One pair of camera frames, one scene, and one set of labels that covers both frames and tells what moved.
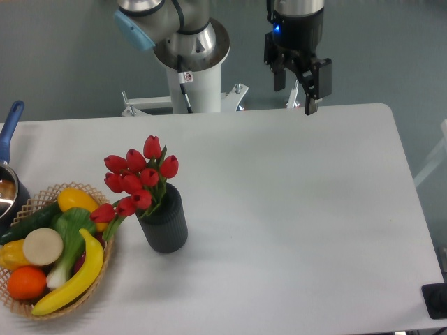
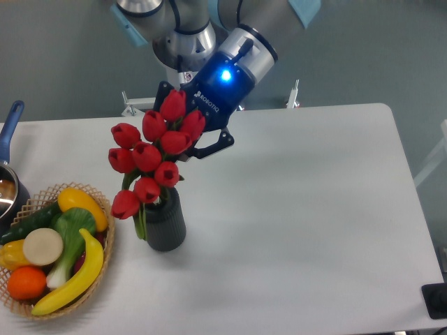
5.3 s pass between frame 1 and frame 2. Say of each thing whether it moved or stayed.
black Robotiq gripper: moved
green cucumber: stayed
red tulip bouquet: moved
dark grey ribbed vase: stayed
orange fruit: stayed
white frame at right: stayed
